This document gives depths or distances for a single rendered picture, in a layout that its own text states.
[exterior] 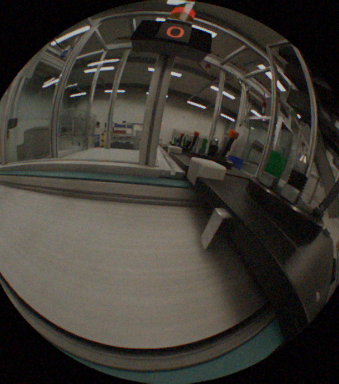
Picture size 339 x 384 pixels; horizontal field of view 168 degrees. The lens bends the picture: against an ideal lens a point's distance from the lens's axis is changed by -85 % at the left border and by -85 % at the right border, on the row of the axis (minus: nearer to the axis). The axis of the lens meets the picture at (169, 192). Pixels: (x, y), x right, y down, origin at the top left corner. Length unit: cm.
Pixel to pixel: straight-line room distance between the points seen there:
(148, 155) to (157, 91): 11
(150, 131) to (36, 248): 22
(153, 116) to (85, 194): 17
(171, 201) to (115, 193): 9
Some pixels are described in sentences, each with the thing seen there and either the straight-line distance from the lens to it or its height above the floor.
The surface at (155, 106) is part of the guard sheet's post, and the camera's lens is 21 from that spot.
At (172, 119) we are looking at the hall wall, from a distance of 1094.
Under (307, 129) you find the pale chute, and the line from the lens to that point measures 48.
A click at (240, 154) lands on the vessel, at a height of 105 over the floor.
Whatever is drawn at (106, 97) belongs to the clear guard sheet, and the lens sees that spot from 23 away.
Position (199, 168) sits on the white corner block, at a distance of 15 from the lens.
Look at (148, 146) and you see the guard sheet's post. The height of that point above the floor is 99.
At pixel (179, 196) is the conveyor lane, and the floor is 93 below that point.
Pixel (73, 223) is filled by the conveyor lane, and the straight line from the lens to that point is 15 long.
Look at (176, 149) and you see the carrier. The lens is 40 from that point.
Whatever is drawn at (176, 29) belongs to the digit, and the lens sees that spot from 25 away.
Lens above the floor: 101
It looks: 26 degrees down
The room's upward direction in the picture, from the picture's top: 11 degrees clockwise
